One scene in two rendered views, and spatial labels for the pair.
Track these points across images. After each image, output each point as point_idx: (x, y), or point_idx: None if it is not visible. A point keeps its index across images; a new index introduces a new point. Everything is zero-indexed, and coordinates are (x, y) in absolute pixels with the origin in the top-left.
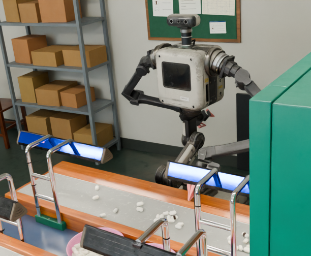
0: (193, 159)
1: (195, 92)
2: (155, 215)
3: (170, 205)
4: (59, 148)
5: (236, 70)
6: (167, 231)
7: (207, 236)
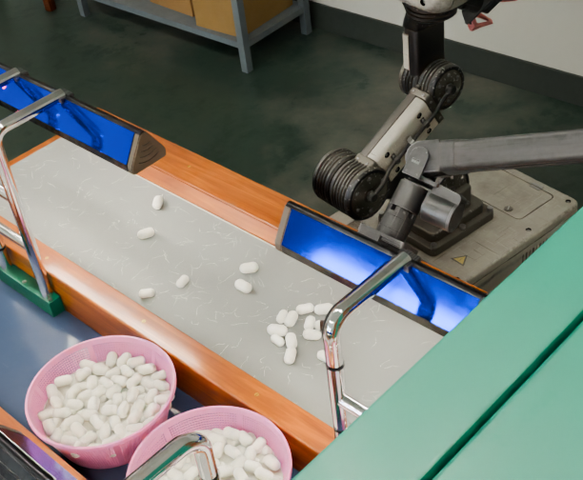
0: (425, 137)
1: None
2: (278, 308)
3: (326, 281)
4: (27, 118)
5: None
6: (209, 466)
7: None
